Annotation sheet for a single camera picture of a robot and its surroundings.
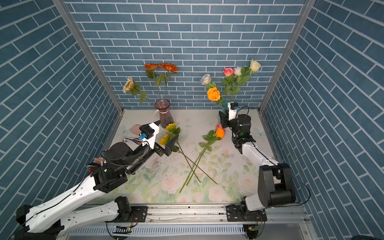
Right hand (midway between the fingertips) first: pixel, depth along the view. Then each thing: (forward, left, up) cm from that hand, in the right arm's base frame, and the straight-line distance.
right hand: (224, 111), depth 84 cm
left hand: (-27, +23, +15) cm, 38 cm away
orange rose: (-3, +5, -22) cm, 23 cm away
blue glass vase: (+11, -1, -7) cm, 13 cm away
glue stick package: (-10, +57, -24) cm, 62 cm away
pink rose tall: (+20, -3, +3) cm, 21 cm away
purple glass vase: (+11, +40, -8) cm, 42 cm away
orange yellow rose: (+4, +7, +8) cm, 12 cm away
